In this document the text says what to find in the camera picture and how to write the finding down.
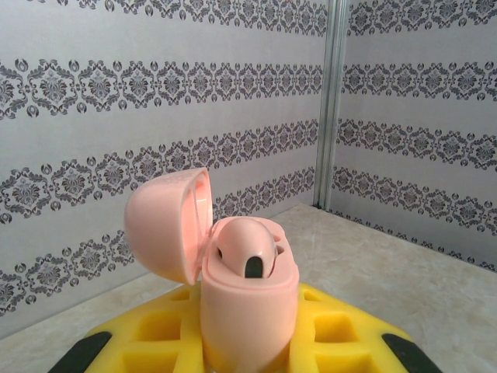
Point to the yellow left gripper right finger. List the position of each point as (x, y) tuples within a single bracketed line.
[(341, 330)]

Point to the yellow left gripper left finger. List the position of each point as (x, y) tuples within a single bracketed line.
[(163, 338)]

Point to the pink earbud charging case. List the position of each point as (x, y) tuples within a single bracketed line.
[(248, 311)]

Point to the pink earbud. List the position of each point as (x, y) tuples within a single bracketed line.
[(240, 241)]

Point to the aluminium corner post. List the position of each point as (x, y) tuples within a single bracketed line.
[(334, 97)]

